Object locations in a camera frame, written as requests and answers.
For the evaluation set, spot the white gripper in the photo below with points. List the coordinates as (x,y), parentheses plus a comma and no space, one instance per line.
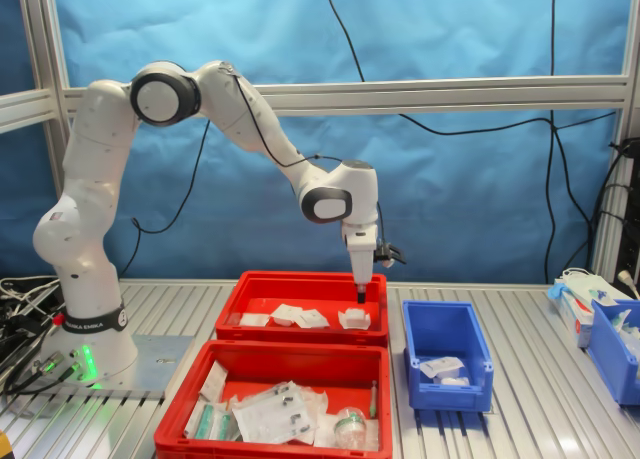
(361,259)

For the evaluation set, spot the white bandage roll blister pack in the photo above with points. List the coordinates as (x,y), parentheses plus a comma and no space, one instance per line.
(354,319)
(254,319)
(282,321)

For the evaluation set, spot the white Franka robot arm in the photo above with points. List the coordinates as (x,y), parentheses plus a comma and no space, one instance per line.
(95,179)

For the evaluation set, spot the white labelled flat box packet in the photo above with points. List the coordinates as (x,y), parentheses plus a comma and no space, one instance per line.
(214,381)

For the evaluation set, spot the white cardboard supply box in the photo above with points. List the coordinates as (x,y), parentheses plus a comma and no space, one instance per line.
(575,324)

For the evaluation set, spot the large flat white bandage packet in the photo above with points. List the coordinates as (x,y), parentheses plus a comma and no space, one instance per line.
(311,318)

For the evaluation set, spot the red plastic crate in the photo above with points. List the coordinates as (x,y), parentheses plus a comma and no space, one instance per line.
(300,286)
(300,364)

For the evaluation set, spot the small flat white bandage packet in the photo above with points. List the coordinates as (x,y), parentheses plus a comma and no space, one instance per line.
(286,310)

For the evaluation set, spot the blue plastic storage bin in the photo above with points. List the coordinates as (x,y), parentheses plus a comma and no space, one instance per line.
(440,329)

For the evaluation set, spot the green tipped syringe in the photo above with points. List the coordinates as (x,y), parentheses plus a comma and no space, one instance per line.
(372,401)

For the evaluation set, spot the white bandage roll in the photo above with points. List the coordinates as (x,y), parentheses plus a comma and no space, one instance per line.
(452,380)

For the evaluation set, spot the clear bag with black parts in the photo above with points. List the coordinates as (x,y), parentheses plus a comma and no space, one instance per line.
(275,414)

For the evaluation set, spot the green syringe packet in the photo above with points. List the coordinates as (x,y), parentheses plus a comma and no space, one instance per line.
(200,419)
(222,423)

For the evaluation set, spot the blue bin with plastic packets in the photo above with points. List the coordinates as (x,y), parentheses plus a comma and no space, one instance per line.
(612,359)

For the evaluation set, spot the white power plug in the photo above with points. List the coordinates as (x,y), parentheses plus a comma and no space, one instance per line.
(625,277)

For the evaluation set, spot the blue curtain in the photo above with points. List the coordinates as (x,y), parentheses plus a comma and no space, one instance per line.
(450,39)

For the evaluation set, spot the yellow emergency stop button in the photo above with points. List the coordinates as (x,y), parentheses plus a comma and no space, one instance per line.
(5,444)

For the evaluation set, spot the black bracket wrist camera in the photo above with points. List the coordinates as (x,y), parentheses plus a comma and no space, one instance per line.
(387,254)

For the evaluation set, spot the aluminium profile frame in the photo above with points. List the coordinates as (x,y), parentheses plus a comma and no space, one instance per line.
(400,91)

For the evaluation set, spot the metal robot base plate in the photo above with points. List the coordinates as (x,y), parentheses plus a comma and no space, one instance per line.
(160,359)

